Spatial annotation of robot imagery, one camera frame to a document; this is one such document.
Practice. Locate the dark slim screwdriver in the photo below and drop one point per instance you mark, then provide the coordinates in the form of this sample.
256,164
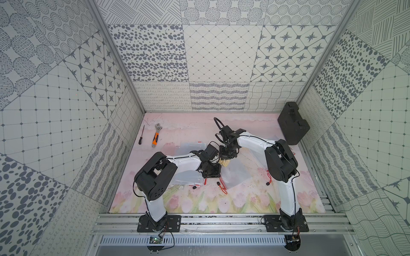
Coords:
141,135

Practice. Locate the yellow microfiber cloth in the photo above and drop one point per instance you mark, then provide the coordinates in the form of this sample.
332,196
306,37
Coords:
224,162

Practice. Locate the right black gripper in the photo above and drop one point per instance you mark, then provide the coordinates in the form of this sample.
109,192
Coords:
224,156

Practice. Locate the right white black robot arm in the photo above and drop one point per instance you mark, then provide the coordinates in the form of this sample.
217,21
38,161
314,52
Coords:
289,203

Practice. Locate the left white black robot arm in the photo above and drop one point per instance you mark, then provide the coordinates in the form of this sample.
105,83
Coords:
161,170

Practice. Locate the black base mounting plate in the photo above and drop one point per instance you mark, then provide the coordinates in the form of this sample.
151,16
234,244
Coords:
278,223
171,223

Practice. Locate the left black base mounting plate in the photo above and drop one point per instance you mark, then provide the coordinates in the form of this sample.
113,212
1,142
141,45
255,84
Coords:
171,223

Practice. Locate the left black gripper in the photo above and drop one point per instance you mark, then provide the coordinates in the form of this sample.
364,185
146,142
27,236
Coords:
211,172

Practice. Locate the orange handled adjustable wrench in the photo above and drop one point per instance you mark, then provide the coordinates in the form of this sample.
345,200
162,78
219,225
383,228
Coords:
158,128

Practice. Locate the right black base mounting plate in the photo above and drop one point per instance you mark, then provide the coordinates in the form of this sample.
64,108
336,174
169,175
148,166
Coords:
278,223

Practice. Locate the aluminium mounting rail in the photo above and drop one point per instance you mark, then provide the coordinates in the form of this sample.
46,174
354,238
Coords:
127,224

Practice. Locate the clear mesh bag red zipper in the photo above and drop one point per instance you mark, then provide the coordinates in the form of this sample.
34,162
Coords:
266,169

